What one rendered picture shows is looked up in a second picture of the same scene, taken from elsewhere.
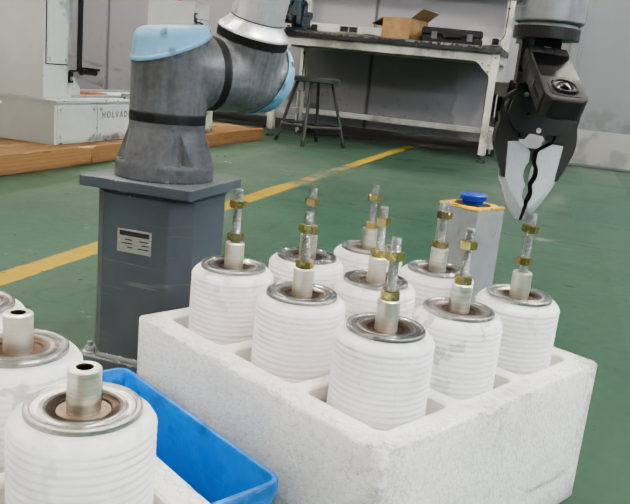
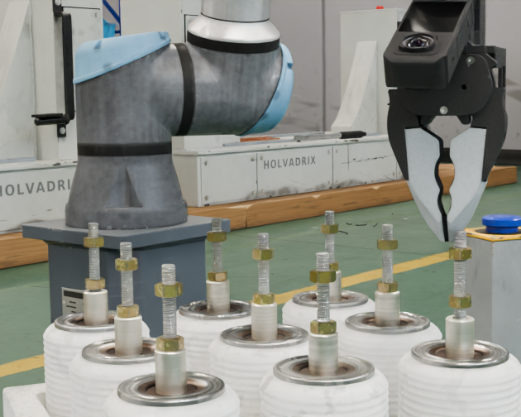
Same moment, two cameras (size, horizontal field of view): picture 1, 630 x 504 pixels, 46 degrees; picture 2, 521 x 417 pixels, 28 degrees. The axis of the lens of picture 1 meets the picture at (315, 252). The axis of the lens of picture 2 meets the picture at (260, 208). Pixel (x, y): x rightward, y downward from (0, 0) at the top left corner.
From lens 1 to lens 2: 0.42 m
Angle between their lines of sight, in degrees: 24
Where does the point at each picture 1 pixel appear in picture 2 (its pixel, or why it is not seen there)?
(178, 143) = (124, 179)
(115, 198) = (57, 251)
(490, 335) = (342, 404)
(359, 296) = (222, 356)
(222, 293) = (63, 355)
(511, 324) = (425, 395)
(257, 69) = (231, 77)
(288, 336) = (89, 405)
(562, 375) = not seen: outside the picture
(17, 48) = not seen: hidden behind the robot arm
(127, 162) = (69, 206)
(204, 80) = (154, 98)
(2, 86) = not seen: hidden behind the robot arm
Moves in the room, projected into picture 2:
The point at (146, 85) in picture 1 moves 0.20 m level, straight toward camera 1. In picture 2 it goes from (84, 111) to (17, 116)
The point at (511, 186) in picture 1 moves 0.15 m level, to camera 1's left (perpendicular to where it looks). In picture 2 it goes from (420, 193) to (243, 189)
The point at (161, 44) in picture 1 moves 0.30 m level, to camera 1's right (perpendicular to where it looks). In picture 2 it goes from (95, 60) to (337, 53)
